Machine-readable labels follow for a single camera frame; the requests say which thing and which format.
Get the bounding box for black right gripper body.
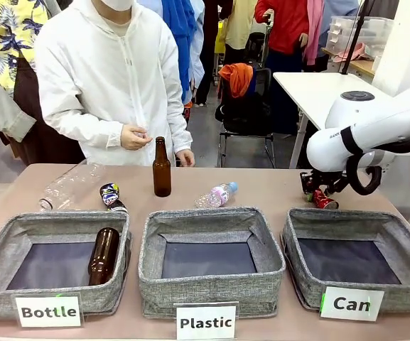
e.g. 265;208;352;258
311;169;350;195

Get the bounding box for crushed red soda can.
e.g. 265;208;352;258
311;189;340;210

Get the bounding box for small blue-capped plastic bottle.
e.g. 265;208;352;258
194;181;239;209

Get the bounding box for brown glass bottle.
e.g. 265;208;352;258
152;136;172;197
87;227;121;286

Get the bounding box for dark blue drink can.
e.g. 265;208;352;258
99;183;129;213

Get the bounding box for large clear plastic bottle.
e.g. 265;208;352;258
38;162;108;213

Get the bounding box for person right forearm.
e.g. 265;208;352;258
43;102;126;143

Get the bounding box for person left forearm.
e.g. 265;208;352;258
171;106;194;153

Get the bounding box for white Can label sign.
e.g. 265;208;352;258
320;286;386;323

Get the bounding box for grey fabric basket can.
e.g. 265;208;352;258
279;207;410;313

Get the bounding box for grey fabric basket plastic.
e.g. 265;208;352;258
137;207;286;319

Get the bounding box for person left hand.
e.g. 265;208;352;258
175;148;196;168

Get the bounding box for person right hand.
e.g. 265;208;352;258
120;123;154;151

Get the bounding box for white side table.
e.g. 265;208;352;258
272;72;410;170

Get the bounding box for black office chair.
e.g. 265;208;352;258
215;67;276;168

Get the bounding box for wooden desk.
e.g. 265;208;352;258
320;48;376;78

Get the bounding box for orange cloth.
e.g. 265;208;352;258
217;63;254;99

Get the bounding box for pink cloth on desk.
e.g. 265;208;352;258
333;42;373;62

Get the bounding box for black slanted pole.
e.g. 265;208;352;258
341;0;377;75

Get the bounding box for pink hanging cloth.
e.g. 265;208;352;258
303;0;326;67

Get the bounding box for clear plastic storage boxes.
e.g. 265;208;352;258
325;16;394;54

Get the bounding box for person in red jacket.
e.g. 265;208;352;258
254;0;311;75

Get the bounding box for person in cream shirt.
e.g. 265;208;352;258
220;0;259;67

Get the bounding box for white Plastic label sign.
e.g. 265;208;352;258
175;303;237;341

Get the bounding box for person in blue garment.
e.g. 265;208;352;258
160;0;205;106

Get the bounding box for person in white hoodie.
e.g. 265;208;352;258
33;0;195;167

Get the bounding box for white face mask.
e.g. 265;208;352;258
99;0;135;11

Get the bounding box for white Bottle label sign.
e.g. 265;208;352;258
14;294;84;328

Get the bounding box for person in grey sleeve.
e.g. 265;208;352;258
0;76;37;143

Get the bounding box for person in yellow floral shirt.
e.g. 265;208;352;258
0;0;87;166

